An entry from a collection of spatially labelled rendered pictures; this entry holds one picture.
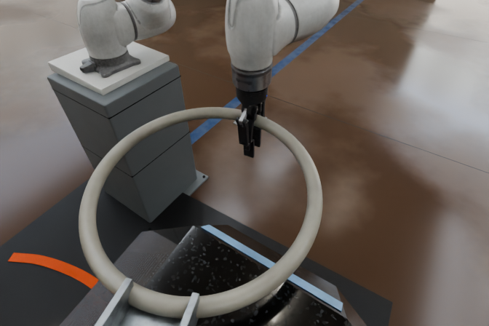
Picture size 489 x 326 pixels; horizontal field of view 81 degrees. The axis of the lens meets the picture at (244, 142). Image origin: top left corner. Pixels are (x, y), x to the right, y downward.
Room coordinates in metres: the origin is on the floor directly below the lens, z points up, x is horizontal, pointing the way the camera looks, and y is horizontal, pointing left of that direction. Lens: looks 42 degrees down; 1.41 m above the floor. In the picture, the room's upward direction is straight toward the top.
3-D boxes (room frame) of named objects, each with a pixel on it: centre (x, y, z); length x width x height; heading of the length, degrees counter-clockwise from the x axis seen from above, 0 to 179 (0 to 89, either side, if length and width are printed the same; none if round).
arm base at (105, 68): (1.14, 0.59, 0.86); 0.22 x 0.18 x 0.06; 140
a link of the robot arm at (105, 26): (1.16, 0.56, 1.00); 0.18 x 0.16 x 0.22; 132
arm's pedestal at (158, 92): (1.16, 0.58, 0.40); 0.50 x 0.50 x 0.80; 56
